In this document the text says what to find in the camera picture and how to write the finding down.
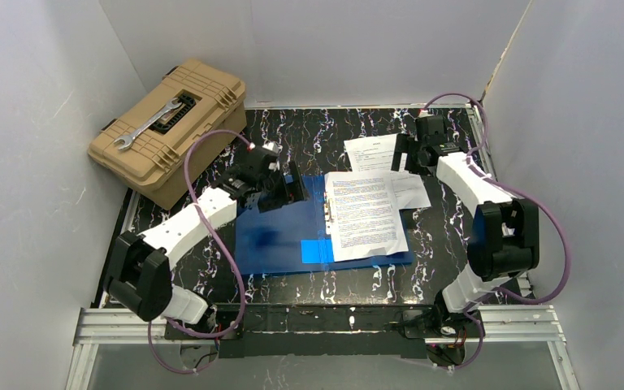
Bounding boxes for blue plastic folder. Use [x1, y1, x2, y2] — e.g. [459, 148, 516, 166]
[234, 175, 414, 275]

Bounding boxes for white printed paper files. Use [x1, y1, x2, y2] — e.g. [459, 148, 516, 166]
[325, 171, 409, 262]

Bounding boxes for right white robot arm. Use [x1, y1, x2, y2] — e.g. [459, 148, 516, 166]
[392, 114, 540, 323]

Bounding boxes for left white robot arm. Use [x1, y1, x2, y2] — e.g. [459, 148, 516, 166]
[102, 142, 309, 325]

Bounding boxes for silver folder clip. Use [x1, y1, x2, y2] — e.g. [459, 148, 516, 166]
[323, 192, 335, 236]

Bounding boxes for tan plastic toolbox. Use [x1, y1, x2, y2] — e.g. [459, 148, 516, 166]
[88, 58, 247, 210]

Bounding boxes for silver open-end wrench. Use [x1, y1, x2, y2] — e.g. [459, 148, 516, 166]
[114, 97, 182, 151]

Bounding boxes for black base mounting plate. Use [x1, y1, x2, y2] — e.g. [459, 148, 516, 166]
[163, 304, 485, 361]

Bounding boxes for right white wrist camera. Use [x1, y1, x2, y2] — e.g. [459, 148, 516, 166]
[418, 109, 434, 119]

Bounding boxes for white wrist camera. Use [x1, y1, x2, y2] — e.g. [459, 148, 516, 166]
[246, 142, 280, 172]
[418, 109, 434, 119]

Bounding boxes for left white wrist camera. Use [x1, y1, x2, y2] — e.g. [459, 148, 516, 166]
[246, 142, 280, 172]

